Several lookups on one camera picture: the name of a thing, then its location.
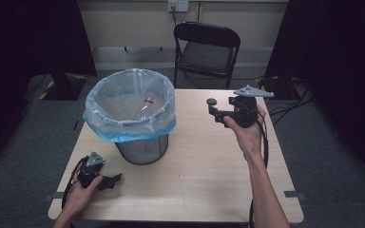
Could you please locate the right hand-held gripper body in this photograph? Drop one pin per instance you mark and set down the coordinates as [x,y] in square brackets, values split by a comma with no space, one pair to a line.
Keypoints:
[245,110]

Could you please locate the person's right hand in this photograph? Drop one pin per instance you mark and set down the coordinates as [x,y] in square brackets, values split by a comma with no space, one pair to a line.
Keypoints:
[250,139]

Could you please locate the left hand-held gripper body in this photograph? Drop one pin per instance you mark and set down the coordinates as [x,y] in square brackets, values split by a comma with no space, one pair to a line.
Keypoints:
[90,172]

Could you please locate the person's left hand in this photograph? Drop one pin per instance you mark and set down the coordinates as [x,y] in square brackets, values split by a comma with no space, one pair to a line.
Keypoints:
[80,196]

